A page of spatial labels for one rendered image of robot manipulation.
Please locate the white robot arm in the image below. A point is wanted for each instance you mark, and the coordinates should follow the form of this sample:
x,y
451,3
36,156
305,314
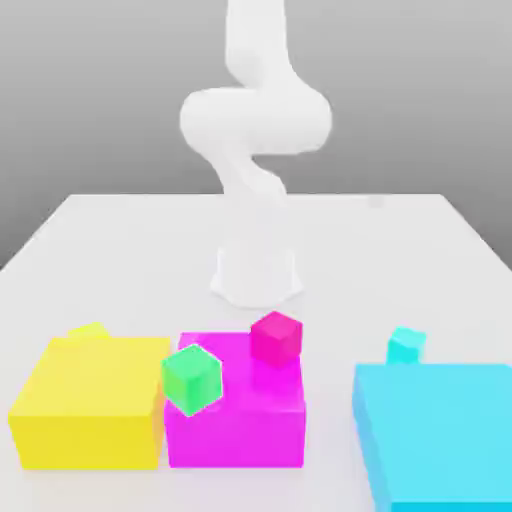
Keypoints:
x,y
256,120

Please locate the small pink cube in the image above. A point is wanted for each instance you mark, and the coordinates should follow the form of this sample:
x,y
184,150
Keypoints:
x,y
276,340

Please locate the small green cube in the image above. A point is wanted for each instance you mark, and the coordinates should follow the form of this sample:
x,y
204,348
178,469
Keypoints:
x,y
192,380

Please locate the small cyan cube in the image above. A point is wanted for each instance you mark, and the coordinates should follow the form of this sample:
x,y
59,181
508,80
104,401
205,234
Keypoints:
x,y
406,346

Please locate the small yellow cube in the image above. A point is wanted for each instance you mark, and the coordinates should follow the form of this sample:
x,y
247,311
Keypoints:
x,y
90,331

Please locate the large magenta box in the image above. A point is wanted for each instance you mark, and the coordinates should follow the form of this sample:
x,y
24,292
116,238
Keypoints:
x,y
240,424

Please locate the large yellow box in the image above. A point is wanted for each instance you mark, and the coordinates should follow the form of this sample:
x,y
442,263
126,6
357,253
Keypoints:
x,y
88,400

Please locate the large cyan box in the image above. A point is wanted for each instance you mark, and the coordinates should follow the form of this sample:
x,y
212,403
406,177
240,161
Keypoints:
x,y
440,432

